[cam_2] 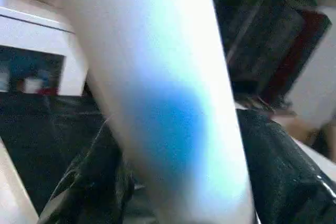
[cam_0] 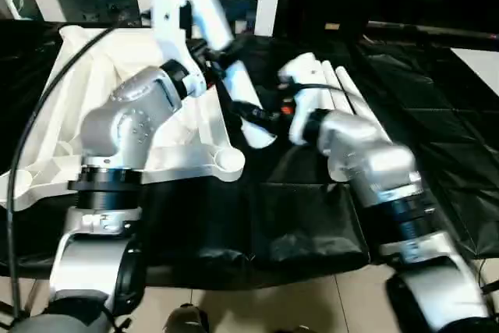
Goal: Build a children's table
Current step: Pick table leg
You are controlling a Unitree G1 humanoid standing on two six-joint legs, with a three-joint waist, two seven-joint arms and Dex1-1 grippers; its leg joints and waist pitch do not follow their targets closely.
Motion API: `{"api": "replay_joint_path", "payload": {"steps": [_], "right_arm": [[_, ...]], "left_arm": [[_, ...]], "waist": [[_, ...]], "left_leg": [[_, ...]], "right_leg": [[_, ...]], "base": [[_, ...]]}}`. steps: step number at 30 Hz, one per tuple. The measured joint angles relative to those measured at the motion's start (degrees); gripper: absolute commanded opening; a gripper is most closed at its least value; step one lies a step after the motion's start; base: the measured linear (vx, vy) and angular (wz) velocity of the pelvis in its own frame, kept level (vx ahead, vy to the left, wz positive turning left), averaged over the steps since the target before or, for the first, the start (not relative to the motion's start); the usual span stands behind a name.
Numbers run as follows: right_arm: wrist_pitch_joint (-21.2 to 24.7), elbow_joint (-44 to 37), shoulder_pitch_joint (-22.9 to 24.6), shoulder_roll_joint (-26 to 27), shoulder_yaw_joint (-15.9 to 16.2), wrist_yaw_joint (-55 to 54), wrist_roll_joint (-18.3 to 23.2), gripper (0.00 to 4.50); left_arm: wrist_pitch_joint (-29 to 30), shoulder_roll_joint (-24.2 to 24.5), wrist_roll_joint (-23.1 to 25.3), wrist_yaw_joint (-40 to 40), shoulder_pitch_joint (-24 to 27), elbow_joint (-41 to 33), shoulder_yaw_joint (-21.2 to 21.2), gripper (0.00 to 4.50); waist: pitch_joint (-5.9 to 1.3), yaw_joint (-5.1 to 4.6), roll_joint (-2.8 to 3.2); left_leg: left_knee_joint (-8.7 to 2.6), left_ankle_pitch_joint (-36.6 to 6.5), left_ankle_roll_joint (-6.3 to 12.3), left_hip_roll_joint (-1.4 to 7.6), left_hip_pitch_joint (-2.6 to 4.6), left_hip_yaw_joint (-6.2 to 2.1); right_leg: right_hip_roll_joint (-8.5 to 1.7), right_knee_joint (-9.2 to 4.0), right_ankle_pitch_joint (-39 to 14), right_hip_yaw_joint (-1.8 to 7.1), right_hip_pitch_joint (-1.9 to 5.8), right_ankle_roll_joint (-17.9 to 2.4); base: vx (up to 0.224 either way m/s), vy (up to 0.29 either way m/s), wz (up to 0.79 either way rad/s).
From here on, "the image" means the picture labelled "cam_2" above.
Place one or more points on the white plastic table top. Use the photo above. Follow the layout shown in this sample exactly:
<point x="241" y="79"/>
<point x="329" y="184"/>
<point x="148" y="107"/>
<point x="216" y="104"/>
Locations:
<point x="13" y="192"/>

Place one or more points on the white cabinet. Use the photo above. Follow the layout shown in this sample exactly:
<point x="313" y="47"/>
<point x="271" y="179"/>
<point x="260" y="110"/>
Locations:
<point x="31" y="30"/>

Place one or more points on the white plastic table leg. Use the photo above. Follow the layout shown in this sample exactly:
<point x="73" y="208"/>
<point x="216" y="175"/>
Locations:
<point x="168" y="103"/>

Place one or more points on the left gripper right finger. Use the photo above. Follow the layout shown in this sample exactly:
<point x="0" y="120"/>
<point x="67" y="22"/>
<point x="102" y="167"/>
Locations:
<point x="289" y="182"/>

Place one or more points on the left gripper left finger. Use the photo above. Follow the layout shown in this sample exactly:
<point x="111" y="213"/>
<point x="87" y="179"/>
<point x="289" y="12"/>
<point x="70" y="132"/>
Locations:
<point x="94" y="187"/>

